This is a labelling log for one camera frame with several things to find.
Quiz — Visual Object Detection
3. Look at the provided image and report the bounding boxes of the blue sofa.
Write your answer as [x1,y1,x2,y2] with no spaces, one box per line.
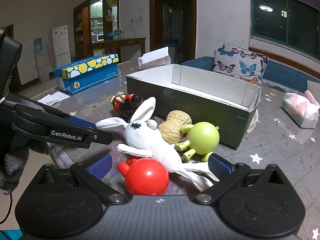
[180,56,320,98]

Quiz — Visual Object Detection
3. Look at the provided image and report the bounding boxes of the red round toy figure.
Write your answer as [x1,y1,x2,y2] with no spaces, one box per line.
[117,156,170,196]

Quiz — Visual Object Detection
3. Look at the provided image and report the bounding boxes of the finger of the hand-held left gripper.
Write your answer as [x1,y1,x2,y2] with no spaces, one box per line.
[89,129,114,146]
[66,116,97,131]

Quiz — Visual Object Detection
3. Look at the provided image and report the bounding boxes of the dark window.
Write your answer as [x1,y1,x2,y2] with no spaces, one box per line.
[250,0,320,60]

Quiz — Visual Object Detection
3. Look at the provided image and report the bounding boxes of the white tissue box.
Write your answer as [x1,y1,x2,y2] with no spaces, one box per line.
[137,46,172,70]

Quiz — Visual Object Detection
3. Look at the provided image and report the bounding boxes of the wooden wall cabinet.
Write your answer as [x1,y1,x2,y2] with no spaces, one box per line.
[73,0,120,58]

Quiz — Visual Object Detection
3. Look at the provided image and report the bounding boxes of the beige cushion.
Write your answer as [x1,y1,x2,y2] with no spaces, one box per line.
[306,80,320,98]

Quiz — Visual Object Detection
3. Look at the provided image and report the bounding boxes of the water dispenser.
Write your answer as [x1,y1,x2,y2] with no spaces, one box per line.
[33,37,52,83]

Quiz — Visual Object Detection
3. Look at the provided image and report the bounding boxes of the butterfly print pillow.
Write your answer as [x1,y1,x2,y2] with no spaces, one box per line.
[212,42,269,85]

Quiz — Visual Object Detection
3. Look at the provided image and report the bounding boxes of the black and red doll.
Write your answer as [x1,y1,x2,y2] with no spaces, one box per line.
[111,93,145,123]

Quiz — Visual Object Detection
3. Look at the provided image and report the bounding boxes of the dark wooden door frame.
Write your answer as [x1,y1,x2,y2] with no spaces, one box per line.
[149,0,197,64]

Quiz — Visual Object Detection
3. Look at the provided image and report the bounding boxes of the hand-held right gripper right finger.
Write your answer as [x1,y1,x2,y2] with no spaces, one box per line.
[196,153,286,204]

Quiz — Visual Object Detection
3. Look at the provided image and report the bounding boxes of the beige peanut toy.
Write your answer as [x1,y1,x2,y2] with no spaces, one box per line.
[158,110,192,145]

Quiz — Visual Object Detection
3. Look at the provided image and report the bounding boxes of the white rabbit plush toy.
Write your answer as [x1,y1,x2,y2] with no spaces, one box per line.
[95,97,220,192]

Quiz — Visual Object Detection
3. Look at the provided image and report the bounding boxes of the white fridge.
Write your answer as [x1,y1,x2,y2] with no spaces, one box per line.
[52,25,71,68]

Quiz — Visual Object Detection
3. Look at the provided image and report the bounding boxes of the green round toy figure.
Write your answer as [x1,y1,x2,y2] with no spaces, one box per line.
[174,121,222,163]

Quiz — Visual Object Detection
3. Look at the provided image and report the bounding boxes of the blue dotted carton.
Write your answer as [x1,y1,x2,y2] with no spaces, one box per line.
[53,54,119,95]

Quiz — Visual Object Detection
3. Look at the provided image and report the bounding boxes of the black cable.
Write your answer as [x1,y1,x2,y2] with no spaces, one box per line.
[0,194,13,224]

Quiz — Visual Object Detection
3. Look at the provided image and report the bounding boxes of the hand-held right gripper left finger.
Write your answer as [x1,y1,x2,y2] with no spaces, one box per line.
[34,152,128,204]

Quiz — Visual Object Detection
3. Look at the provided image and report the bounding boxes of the person's left hand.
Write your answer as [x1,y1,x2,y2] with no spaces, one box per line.
[0,141,50,196]

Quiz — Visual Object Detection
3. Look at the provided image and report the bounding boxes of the wooden side table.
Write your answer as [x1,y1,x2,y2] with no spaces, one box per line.
[85,37,146,64]

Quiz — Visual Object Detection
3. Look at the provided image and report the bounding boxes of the grey cardboard box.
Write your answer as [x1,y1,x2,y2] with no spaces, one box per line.
[126,64,262,150]

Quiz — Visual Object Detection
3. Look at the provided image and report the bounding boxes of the pastel tissue pack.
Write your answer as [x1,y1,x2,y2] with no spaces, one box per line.
[280,90,320,130]

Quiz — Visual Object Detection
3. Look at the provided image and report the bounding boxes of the white paper sheet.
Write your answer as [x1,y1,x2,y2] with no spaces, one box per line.
[37,91,71,106]

